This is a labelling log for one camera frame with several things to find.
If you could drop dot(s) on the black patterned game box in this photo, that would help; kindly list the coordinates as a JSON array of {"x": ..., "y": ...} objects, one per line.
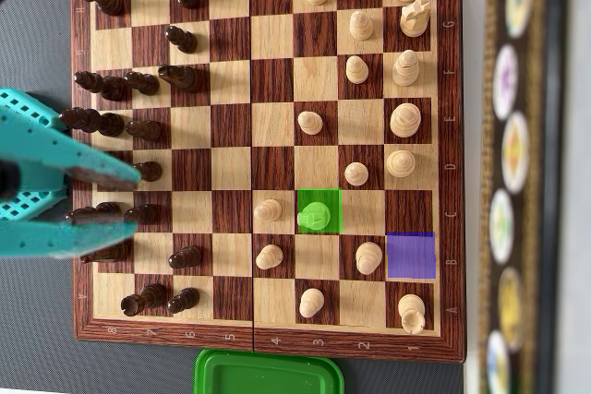
[{"x": 535, "y": 89}]

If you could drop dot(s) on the light wooden knight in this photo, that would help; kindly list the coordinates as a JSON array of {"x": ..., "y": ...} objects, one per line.
[
  {"x": 415, "y": 15},
  {"x": 314, "y": 216}
]

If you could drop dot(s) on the dark wooden knight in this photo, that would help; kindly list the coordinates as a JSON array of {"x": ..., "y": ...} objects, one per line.
[{"x": 180, "y": 78}]

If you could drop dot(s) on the green plastic container lid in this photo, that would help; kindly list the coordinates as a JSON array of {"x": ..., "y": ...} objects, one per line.
[{"x": 268, "y": 375}]

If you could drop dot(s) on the dark wooden bishop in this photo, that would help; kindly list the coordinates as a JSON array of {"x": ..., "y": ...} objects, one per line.
[
  {"x": 99, "y": 208},
  {"x": 99, "y": 85}
]

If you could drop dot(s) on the light wooden king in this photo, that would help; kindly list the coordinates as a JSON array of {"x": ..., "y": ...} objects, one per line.
[{"x": 405, "y": 120}]

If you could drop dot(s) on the wooden folding chess board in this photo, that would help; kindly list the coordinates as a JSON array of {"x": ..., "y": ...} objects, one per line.
[{"x": 272, "y": 89}]

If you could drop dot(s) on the dark wooden king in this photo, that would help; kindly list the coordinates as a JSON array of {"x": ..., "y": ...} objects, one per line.
[{"x": 90, "y": 122}]

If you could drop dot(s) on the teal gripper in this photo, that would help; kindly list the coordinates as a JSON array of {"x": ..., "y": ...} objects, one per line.
[{"x": 69, "y": 156}]

